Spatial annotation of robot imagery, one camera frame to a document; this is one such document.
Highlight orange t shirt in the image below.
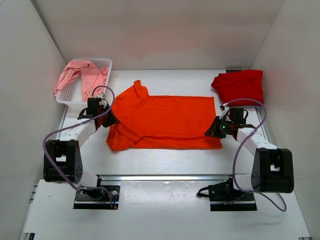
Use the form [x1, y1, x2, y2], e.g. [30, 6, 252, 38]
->
[106, 80, 222, 152]

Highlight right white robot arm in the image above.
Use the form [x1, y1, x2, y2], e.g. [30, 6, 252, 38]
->
[204, 105, 294, 200]

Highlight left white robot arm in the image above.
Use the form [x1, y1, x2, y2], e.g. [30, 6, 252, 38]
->
[42, 97, 119, 199]

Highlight white plastic basket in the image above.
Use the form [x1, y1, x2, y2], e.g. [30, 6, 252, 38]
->
[56, 57, 113, 107]

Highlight pink t shirt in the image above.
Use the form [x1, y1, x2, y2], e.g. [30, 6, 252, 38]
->
[53, 58, 111, 101]

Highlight red folded t shirt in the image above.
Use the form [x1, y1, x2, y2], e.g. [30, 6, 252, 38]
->
[211, 69, 264, 107]

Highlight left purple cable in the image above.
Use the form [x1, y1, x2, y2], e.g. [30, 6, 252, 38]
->
[42, 85, 118, 210]

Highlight purple cable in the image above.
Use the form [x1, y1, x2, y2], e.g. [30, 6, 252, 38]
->
[209, 98, 287, 212]
[42, 85, 118, 210]

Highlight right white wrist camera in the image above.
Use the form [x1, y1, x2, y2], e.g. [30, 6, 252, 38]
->
[219, 103, 230, 120]

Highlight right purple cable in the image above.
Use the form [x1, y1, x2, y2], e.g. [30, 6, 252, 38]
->
[209, 98, 287, 212]

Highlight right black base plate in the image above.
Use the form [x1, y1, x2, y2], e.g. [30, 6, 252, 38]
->
[196, 178, 258, 212]

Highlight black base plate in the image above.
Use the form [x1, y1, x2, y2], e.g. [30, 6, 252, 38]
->
[196, 178, 258, 212]
[73, 180, 121, 210]

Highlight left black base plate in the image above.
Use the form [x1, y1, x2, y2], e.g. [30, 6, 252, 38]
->
[73, 180, 121, 210]

